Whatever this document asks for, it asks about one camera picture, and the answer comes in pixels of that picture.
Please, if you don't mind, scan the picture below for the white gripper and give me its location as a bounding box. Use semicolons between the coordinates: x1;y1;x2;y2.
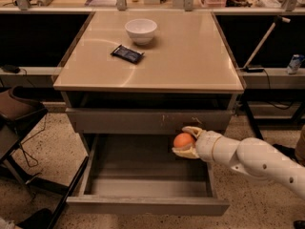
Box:
172;126;222;162

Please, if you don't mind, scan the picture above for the orange fruit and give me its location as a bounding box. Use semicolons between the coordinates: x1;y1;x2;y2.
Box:
173;133;195;149

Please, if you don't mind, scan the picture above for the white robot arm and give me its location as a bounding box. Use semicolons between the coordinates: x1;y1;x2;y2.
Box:
172;126;305;199

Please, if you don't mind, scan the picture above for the open grey middle drawer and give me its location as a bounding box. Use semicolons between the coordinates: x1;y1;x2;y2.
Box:
67;135;230;216

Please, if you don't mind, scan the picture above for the grey drawer cabinet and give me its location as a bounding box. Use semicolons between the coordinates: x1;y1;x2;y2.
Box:
52;10;246;217

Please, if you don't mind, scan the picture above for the closed grey top drawer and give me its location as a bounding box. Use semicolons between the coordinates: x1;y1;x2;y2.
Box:
67;108;232;135

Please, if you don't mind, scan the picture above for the black metal table leg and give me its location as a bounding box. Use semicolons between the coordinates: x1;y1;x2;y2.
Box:
242;96;264;140

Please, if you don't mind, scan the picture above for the white stick with black base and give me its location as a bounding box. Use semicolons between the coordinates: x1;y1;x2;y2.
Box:
241;16;291;71

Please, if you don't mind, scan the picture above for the black power adapter right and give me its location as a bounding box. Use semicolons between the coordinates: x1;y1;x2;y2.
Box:
245;65;264;73

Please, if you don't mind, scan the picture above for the black power adapter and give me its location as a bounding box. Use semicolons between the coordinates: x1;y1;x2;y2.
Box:
1;65;20;73
245;65;264;73

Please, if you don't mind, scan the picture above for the black and white sneaker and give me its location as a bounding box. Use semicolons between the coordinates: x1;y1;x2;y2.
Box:
274;144;298;162

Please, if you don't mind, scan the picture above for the dark blue snack packet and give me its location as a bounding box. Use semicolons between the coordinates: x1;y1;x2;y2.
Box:
111;45;144;64

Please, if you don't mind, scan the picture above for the white bowl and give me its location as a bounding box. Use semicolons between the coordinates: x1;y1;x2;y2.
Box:
125;19;157;45

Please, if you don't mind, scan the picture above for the small white blue bottle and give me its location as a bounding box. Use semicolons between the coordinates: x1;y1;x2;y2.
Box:
287;54;305;74

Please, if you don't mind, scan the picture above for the black shoe bottom left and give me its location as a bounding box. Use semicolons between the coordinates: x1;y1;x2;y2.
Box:
17;208;52;229

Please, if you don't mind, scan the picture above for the dark office chair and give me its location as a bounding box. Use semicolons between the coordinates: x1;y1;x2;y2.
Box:
0;86;69;196

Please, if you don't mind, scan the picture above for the black power adapter left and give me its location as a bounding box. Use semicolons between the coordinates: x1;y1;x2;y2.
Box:
1;65;20;73

